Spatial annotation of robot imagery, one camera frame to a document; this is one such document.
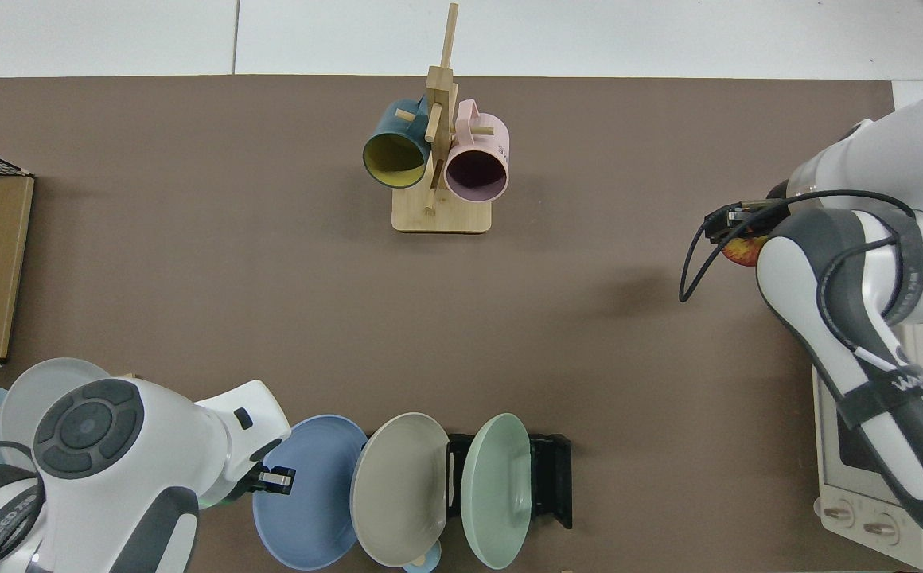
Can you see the small blue round thing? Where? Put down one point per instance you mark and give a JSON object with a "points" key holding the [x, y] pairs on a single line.
{"points": [[422, 563]]}

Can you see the pink cup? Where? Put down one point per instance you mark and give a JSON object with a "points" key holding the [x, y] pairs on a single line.
{"points": [[477, 171]]}

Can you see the brown table cloth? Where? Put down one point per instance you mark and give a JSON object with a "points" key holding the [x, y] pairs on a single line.
{"points": [[270, 302]]}

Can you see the pale green plate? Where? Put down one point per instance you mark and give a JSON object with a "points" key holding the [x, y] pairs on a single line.
{"points": [[497, 493]]}

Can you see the wooden cup stand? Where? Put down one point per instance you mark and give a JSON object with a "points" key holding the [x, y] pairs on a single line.
{"points": [[453, 219]]}

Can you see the dark blue cup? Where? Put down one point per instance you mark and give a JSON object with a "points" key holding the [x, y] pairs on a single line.
{"points": [[394, 159]]}

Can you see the grey plate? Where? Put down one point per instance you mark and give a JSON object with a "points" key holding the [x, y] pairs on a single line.
{"points": [[40, 386]]}

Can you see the pale toaster oven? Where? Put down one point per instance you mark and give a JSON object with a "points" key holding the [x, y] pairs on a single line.
{"points": [[843, 477]]}

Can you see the red yellow apple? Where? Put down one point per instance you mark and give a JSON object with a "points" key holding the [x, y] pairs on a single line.
{"points": [[740, 253]]}

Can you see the beige plate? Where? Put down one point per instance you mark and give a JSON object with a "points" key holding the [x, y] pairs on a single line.
{"points": [[398, 493]]}

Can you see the black dish rack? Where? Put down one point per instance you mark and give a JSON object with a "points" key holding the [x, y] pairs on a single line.
{"points": [[553, 477]]}

